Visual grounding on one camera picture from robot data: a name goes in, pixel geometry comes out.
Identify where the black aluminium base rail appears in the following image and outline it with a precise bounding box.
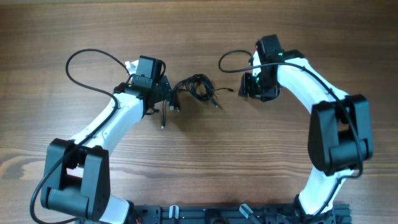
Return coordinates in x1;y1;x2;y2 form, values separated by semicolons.
124;203;352;224

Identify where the black usb cable bundle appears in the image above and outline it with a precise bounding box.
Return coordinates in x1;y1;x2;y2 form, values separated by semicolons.
160;73;234;129

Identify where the right camera cable black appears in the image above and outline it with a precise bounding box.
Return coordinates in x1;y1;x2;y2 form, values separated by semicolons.
218;49;364;218

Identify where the left camera cable black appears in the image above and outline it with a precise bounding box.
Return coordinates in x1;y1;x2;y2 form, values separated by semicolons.
29;49;129;224

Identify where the camera cable black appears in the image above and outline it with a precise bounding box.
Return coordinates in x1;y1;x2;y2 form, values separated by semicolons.
218;49;364;218
29;49;129;224

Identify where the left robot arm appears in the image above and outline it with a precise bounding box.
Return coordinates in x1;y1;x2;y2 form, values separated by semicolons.
30;56;171;223

